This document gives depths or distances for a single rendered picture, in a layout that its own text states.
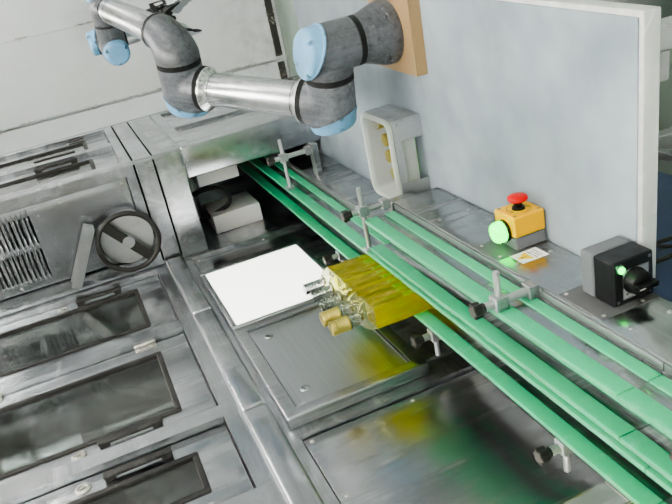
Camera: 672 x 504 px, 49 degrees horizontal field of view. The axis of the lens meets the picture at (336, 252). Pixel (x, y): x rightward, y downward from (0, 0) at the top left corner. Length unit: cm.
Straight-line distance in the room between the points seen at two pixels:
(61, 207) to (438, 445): 152
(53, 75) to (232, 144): 280
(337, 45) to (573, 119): 61
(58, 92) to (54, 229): 274
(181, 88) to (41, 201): 75
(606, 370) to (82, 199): 183
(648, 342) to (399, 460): 55
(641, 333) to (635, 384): 10
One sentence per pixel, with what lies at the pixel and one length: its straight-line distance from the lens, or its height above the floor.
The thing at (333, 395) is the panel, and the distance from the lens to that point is 163.
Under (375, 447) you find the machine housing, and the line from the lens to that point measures 154.
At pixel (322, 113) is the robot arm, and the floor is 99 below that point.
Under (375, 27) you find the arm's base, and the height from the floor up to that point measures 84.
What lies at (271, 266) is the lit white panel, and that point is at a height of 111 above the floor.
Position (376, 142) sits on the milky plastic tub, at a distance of 201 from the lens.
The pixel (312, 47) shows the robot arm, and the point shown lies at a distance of 171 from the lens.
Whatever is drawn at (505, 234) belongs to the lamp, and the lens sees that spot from 148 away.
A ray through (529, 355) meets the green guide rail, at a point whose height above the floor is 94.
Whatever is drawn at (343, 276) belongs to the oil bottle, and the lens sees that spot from 179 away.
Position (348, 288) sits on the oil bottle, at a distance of 173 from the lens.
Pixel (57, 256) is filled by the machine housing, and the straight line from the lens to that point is 260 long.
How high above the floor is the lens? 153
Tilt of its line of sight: 16 degrees down
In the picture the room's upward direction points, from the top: 109 degrees counter-clockwise
